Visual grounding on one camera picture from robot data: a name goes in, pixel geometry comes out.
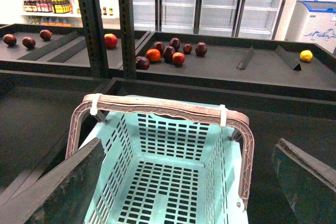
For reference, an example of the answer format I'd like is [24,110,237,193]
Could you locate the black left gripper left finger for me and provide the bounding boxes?
[1,138,104,223]

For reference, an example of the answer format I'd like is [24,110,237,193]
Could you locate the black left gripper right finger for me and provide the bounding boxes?
[271,138,335,223]

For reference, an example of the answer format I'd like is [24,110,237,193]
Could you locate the light blue plastic shopping basket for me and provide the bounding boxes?
[83,94,249,224]

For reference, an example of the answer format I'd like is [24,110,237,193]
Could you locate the grey-pink basket handles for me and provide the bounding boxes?
[65,93,255,207]

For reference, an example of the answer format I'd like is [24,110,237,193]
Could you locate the red apple in pile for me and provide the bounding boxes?
[172,52,185,66]

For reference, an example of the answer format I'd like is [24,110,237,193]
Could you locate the black tray divider right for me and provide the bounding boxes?
[275,45,301,71]

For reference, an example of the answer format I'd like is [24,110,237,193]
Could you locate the black tray divider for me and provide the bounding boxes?
[236,47,254,70]
[275,45,301,71]

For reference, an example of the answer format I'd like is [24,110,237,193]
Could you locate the yellow lemon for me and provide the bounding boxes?
[299,50,313,62]

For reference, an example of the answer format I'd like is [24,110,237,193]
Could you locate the black tray divider middle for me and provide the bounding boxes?
[236,47,254,70]

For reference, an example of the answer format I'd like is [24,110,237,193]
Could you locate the black divider strip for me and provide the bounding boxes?
[18,31,79,61]
[48,39,86,63]

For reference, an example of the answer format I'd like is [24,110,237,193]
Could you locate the black divider strip left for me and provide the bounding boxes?
[18,31,79,61]

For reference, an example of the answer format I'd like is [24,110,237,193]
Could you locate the dark purple fruit front left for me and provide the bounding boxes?
[135,56,150,70]

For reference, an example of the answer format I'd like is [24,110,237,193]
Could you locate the dark purple fruit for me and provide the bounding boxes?
[22,36,36,50]
[135,56,150,70]
[39,29,53,41]
[170,37,181,52]
[3,34,17,47]
[163,46,175,62]
[195,41,207,57]
[153,41,165,54]

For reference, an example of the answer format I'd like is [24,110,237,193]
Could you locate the white chest freezer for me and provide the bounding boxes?
[285,1,335,53]

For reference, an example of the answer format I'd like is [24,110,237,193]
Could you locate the dark purple fruit far left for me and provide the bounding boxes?
[3,34,17,47]

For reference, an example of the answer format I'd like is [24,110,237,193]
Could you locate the orange fruit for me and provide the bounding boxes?
[146,48,161,63]

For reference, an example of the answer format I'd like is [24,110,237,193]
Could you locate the dark purple fruit right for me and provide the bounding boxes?
[195,41,207,57]

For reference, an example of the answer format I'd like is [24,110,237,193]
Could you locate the dark purple fruit back left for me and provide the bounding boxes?
[153,41,165,54]

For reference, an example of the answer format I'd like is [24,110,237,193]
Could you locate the dark purple fruit centre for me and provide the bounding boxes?
[163,46,175,62]

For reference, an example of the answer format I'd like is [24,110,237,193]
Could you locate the small dark red fruit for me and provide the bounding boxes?
[183,44,193,55]

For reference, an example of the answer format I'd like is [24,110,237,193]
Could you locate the glass door refrigerator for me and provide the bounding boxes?
[133,0,285,39]

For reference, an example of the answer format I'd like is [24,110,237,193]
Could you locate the dark purple fruit back top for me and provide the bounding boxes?
[170,37,181,52]

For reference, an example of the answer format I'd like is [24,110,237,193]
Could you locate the shelf with sauce bottles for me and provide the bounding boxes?
[19,0,120,29]

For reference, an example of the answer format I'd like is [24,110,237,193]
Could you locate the red apple behind post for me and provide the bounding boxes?
[104,33,118,49]

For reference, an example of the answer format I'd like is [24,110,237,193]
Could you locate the black metal post left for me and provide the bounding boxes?
[78,0,109,78]

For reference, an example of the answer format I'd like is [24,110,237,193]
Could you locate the black metal post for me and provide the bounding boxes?
[78,0,109,78]
[119,0,137,79]

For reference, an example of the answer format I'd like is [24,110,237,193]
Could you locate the black metal post right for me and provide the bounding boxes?
[119,0,137,79]

